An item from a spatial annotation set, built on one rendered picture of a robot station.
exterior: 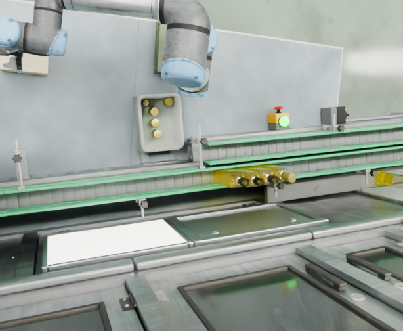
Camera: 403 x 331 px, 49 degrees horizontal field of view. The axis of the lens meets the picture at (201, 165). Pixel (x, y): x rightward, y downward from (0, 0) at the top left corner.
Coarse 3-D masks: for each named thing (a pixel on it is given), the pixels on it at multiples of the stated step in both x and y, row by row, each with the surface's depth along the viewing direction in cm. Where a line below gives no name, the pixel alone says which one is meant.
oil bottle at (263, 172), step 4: (248, 168) 172; (252, 168) 170; (256, 168) 169; (260, 168) 168; (264, 168) 168; (260, 172) 162; (264, 172) 162; (268, 172) 162; (272, 172) 163; (260, 176) 162; (264, 176) 161; (264, 180) 162; (264, 184) 162; (268, 184) 163
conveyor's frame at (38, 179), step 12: (372, 120) 214; (384, 120) 208; (396, 120) 205; (240, 132) 191; (252, 132) 186; (264, 132) 183; (276, 132) 185; (288, 132) 187; (300, 132) 188; (108, 168) 173; (120, 168) 170; (132, 168) 168; (144, 168) 168; (156, 168) 170; (168, 168) 171; (0, 180) 160; (12, 180) 157; (24, 180) 155; (36, 180) 156; (48, 180) 157; (60, 180) 159; (72, 180) 160; (192, 180) 175; (96, 204) 164
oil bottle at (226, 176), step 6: (216, 174) 173; (222, 174) 167; (228, 174) 160; (234, 174) 158; (240, 174) 159; (216, 180) 174; (222, 180) 167; (228, 180) 161; (234, 180) 158; (228, 186) 162; (234, 186) 158; (240, 186) 159
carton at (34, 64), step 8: (0, 56) 153; (8, 56) 154; (24, 56) 156; (32, 56) 156; (40, 56) 157; (48, 56) 163; (0, 64) 153; (24, 64) 156; (32, 64) 157; (40, 64) 157; (24, 72) 161; (32, 72) 159; (40, 72) 158
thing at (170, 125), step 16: (144, 96) 169; (160, 96) 171; (176, 96) 173; (144, 112) 177; (160, 112) 179; (176, 112) 177; (144, 128) 178; (160, 128) 180; (176, 128) 179; (144, 144) 178; (160, 144) 180; (176, 144) 179
